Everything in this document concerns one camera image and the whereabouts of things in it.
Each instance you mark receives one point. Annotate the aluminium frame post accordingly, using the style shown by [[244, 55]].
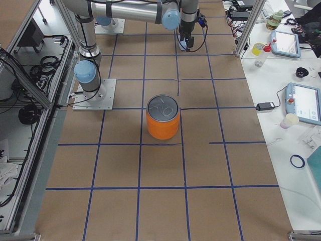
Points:
[[257, 8]]

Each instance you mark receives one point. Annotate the teach pendant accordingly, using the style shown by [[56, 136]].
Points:
[[285, 44], [304, 102]]

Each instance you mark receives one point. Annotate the white plastic cup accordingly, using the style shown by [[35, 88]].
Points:
[[182, 43]]

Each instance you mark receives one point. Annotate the teach pendant near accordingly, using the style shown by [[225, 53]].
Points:
[[304, 102]]

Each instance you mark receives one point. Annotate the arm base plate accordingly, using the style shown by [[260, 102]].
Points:
[[107, 26], [98, 100]]

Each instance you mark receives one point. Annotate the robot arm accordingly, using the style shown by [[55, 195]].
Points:
[[86, 70], [178, 16]]

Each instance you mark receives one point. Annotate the green lidded jar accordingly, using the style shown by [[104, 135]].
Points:
[[274, 20]]

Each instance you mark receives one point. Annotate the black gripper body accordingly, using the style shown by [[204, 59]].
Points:
[[185, 28]]

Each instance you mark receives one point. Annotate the small translucent cup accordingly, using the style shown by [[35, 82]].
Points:
[[289, 120]]

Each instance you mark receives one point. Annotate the teach pendant far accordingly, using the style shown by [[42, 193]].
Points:
[[285, 44]]

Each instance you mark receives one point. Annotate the black power brick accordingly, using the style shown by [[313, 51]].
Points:
[[263, 106]]

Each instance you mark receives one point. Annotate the yellow tape roll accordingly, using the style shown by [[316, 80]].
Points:
[[257, 48]]

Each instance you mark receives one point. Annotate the orange cylindrical canister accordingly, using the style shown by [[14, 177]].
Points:
[[162, 116]]

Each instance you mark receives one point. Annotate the clear plastic bottle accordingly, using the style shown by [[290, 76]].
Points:
[[265, 52]]

